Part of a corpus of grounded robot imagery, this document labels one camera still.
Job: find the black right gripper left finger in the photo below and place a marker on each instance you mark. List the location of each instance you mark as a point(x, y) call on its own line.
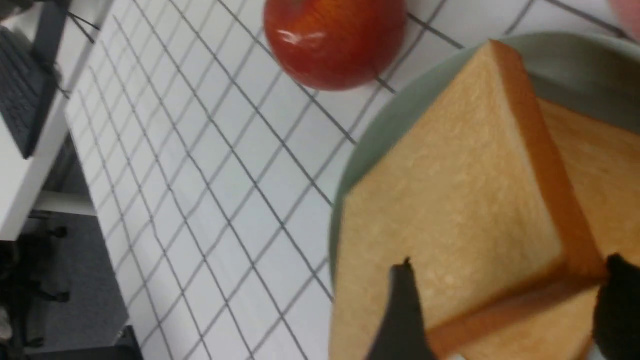
point(401, 334)

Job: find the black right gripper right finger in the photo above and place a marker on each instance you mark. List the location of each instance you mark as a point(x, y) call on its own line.
point(616, 317)

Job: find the black keyboard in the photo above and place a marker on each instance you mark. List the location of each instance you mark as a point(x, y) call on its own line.
point(27, 90)

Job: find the white grid tablecloth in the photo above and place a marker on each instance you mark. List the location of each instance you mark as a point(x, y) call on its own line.
point(213, 173)

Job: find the toast slice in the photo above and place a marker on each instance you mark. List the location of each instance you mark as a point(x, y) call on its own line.
point(603, 163)
point(476, 195)

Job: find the red apple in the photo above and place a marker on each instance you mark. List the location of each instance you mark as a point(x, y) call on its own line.
point(334, 45)

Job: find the white side desk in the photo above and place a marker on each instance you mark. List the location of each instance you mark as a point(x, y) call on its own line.
point(45, 47)

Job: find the pink peach with leaf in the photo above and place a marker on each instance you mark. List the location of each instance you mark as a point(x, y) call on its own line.
point(627, 13)

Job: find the mint green plate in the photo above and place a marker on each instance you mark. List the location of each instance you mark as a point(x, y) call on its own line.
point(590, 74)

